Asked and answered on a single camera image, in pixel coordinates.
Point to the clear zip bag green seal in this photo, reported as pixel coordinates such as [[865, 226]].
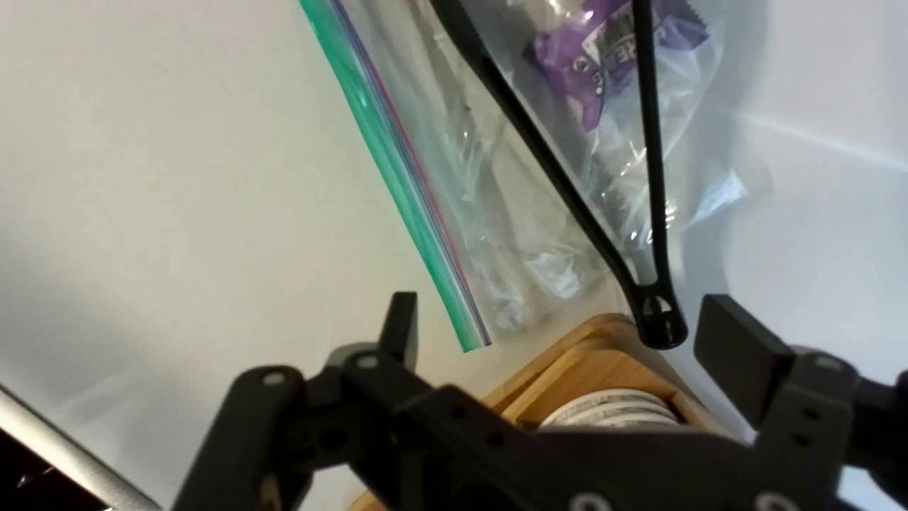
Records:
[[443, 189]]

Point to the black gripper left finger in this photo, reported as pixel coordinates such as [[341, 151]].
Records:
[[256, 435]]

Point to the stack of printed paper cups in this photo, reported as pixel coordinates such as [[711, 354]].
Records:
[[605, 412]]

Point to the wooden cup dispenser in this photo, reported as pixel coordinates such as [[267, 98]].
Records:
[[569, 364]]

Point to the purple packet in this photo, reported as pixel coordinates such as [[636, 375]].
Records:
[[577, 57]]

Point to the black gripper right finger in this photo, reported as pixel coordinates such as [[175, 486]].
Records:
[[804, 428]]

